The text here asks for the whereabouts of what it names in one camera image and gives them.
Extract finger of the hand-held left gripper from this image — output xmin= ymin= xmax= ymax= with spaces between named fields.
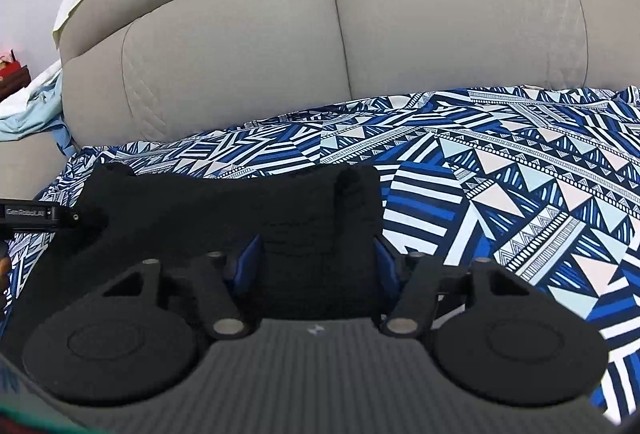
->
xmin=47 ymin=206 xmax=80 ymax=228

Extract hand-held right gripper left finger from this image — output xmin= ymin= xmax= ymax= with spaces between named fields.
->
xmin=102 ymin=234 xmax=264 ymax=341

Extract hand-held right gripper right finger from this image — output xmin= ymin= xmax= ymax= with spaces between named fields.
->
xmin=372 ymin=236 xmax=538 ymax=341

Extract grey sofa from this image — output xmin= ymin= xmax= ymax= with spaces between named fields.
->
xmin=0 ymin=0 xmax=640 ymax=210

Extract dark wooden furniture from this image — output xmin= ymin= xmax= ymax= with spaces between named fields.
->
xmin=0 ymin=49 xmax=32 ymax=104

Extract light blue cloth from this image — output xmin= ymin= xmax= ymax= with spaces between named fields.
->
xmin=0 ymin=66 xmax=68 ymax=142

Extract blue geometric printed blanket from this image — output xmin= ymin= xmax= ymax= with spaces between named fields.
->
xmin=0 ymin=84 xmax=640 ymax=430

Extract black pants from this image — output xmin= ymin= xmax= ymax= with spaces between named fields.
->
xmin=2 ymin=163 xmax=386 ymax=360

